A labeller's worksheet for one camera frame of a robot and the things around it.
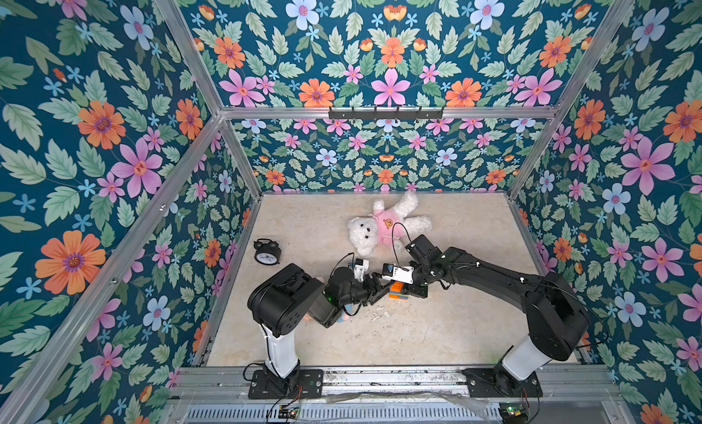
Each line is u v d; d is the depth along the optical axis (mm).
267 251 932
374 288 785
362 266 863
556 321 446
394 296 874
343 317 793
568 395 740
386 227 983
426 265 670
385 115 932
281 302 507
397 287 841
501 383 651
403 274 760
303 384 749
